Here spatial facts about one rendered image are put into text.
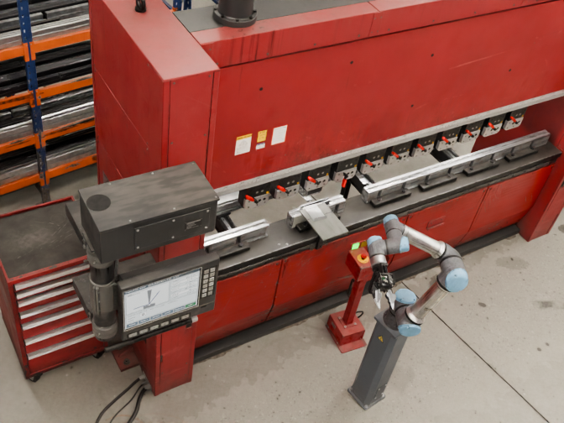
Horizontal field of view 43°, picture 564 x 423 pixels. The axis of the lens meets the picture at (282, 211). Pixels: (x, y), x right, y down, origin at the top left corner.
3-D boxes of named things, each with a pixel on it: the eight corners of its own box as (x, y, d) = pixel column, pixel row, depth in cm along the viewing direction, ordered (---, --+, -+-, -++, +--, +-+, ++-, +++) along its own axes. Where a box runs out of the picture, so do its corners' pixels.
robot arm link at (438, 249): (462, 244, 372) (392, 208, 350) (467, 260, 364) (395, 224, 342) (446, 257, 378) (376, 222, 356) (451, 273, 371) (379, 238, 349)
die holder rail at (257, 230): (190, 262, 403) (191, 250, 396) (185, 254, 406) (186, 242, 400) (267, 236, 425) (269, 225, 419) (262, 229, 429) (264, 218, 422)
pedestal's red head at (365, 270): (357, 281, 438) (362, 262, 426) (344, 263, 448) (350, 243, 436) (384, 274, 446) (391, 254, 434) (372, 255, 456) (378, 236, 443)
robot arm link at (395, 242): (404, 227, 344) (382, 230, 345) (409, 244, 336) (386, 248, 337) (405, 237, 350) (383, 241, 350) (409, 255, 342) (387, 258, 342)
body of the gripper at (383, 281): (381, 284, 326) (377, 261, 332) (373, 292, 333) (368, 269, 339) (396, 285, 329) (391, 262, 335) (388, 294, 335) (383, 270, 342)
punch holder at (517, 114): (503, 131, 485) (512, 111, 473) (495, 123, 490) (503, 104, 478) (519, 126, 491) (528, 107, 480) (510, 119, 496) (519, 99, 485)
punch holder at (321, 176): (305, 192, 413) (310, 170, 401) (297, 183, 418) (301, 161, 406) (326, 185, 420) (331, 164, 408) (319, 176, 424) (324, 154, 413)
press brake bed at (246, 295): (185, 368, 454) (191, 284, 397) (171, 344, 466) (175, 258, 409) (519, 234, 589) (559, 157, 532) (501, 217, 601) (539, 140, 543)
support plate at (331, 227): (322, 241, 413) (323, 240, 412) (299, 211, 428) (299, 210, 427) (348, 232, 421) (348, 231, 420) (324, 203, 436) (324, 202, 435)
